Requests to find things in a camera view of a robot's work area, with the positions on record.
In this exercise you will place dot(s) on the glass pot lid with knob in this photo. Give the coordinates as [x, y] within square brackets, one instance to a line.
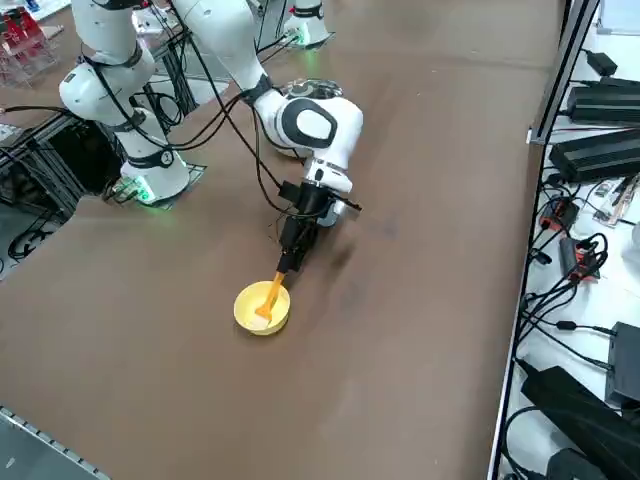
[310, 90]

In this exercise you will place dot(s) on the black device with red connectors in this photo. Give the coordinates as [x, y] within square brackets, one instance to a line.
[559, 215]
[582, 260]

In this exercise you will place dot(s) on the large black adapter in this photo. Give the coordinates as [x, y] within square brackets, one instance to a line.
[575, 415]

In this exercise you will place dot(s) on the aluminium frame post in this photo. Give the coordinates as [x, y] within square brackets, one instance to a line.
[565, 65]

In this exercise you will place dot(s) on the black metal frame stand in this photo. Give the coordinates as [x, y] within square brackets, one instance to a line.
[30, 145]

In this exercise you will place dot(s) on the clear shelf with red packets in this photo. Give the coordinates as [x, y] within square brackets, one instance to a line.
[25, 40]

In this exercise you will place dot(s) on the yellow plastic bowl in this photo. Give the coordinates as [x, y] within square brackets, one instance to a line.
[250, 320]

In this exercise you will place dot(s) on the black power adapter box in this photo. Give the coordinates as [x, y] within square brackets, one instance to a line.
[625, 365]

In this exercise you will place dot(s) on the aluminium frame rail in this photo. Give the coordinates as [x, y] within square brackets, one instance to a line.
[45, 445]

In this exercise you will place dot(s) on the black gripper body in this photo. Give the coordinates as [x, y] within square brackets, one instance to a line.
[312, 205]

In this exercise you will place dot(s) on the small black power adapter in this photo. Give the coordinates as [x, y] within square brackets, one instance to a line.
[601, 62]

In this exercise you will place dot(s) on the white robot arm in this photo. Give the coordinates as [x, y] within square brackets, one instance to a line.
[307, 20]
[220, 40]

